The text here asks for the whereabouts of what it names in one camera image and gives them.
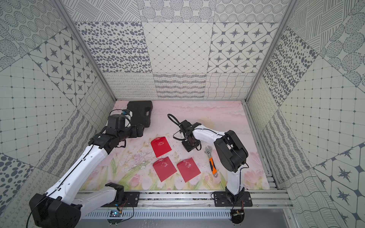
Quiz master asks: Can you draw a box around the left circuit board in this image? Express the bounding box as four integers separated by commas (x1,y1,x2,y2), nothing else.
107,210,123,225

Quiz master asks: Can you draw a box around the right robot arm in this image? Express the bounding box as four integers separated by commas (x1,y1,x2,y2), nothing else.
177,120,249,203

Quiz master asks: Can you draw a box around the aluminium mounting rail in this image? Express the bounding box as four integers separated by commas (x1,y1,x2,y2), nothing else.
125,190,294,209

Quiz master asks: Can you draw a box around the black plastic case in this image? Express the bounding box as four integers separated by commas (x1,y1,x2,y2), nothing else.
127,101,153,128

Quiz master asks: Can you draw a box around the orange adjustable wrench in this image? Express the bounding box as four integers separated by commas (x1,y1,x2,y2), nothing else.
204,146,218,178

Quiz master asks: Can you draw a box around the red envelope bottom right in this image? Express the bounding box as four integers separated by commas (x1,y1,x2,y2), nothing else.
177,158,201,182

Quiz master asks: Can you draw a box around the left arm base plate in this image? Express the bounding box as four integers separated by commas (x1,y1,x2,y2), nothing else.
102,192,140,207

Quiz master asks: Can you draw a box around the right circuit board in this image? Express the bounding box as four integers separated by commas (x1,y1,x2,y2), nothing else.
231,209,245,224

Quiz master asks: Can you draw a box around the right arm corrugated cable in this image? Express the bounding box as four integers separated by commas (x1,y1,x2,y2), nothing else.
167,113,186,142

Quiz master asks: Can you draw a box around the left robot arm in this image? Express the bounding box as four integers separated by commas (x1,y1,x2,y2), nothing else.
29,109,144,228

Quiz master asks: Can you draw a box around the red envelope bottom left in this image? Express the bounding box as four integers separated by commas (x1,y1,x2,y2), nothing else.
153,157,177,182

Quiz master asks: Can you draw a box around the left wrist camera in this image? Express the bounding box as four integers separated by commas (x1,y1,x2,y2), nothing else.
121,109,133,119

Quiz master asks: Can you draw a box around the circuit board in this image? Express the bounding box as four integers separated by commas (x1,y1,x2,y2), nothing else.
107,210,123,225
231,209,245,224

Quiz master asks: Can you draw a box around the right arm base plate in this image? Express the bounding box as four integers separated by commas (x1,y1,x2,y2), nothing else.
213,192,253,207

